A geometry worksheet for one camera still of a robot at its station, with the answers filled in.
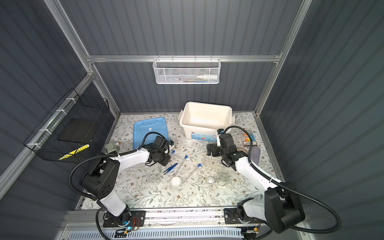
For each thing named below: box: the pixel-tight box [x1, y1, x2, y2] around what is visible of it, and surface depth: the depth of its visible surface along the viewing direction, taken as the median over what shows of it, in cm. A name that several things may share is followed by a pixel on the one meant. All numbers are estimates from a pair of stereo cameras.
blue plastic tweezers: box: [163, 163, 178, 175], surface depth 91 cm
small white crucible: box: [206, 176, 215, 185], surface depth 85 cm
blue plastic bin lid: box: [133, 117, 169, 150], surface depth 114 cm
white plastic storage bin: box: [178, 101, 236, 143], surface depth 107 cm
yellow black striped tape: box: [58, 144, 90, 161], surface depth 68 cm
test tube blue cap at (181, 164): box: [175, 155, 189, 175], surface depth 93 cm
